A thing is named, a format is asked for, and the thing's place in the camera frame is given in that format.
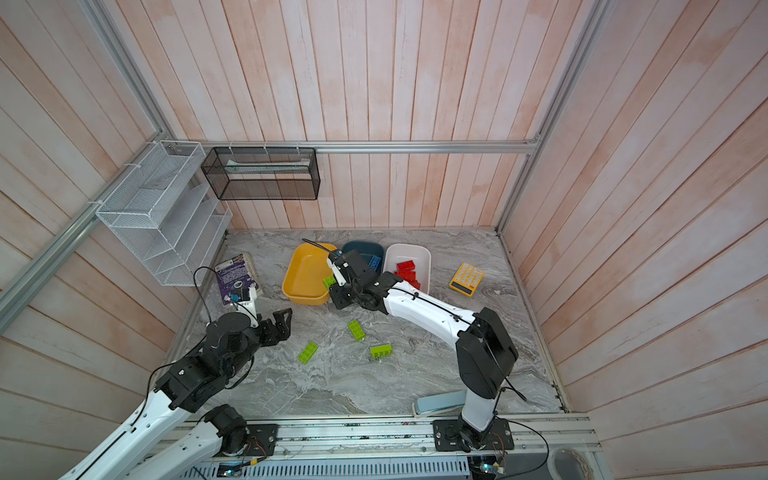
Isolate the white wire mesh shelf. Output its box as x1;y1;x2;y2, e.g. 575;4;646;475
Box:
97;141;232;287

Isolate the yellow calculator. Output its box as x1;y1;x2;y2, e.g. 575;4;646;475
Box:
449;263;485;297

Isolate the light blue stapler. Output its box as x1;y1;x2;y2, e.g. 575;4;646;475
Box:
412;390;466;417

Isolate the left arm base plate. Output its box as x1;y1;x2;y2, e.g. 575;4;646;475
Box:
213;423;279;458

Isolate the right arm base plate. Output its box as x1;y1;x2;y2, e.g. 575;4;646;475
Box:
432;417;514;453

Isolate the black mesh basket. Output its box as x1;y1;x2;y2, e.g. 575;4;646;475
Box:
201;146;321;201

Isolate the dark teal rectangular tray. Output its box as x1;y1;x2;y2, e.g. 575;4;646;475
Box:
341;240;385;274

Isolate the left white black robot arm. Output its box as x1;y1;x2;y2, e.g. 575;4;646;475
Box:
63;304;293;479

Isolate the yellow rectangular tray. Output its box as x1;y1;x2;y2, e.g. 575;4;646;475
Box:
282;243;336;306

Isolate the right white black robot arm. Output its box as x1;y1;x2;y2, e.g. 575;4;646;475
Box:
327;250;519;452

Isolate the white rectangular tray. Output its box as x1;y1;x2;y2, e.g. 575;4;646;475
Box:
383;243;431;293

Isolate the purple book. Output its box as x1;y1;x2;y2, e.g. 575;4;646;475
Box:
214;253;262;306

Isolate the aluminium front rail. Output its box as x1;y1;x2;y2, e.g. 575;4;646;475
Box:
151;414;602;465

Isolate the aluminium back frame bar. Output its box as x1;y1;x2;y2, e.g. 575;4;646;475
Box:
169;140;539;154

